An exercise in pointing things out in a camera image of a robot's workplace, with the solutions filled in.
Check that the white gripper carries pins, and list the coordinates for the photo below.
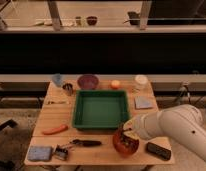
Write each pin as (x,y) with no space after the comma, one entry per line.
(134,128)

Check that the dark red grape bunch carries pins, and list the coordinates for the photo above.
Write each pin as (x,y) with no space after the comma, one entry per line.
(128,142)

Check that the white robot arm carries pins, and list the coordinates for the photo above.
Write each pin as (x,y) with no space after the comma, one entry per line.
(182,123)

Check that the purple bowl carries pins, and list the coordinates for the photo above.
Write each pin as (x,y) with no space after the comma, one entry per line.
(88,82)

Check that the dark red background bowl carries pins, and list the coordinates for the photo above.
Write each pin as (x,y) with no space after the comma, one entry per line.
(91,20)

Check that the grey blue cloth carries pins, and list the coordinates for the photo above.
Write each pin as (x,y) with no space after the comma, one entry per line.
(142,103)

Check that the green plastic tray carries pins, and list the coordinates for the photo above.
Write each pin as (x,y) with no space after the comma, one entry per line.
(100,109)

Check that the black remote control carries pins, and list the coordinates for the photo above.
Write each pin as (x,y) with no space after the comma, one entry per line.
(158,151)

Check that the orange fruit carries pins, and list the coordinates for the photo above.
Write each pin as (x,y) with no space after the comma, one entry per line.
(115,84)

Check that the orange carrot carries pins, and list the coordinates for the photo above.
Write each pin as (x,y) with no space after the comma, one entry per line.
(56,130)

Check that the small metal grater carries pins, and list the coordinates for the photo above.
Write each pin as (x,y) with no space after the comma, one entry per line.
(60,153)

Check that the small metal cup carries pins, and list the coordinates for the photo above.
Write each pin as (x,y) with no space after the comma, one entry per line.
(68,87)

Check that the small wooden utensil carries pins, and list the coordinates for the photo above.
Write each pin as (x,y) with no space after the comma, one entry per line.
(56,102)

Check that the blue plastic cup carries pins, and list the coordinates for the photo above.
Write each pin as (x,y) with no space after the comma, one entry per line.
(57,79)

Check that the blue sponge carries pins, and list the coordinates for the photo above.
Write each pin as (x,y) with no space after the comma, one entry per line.
(40,153)

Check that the background small jar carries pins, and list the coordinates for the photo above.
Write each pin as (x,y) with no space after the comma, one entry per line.
(78,20)

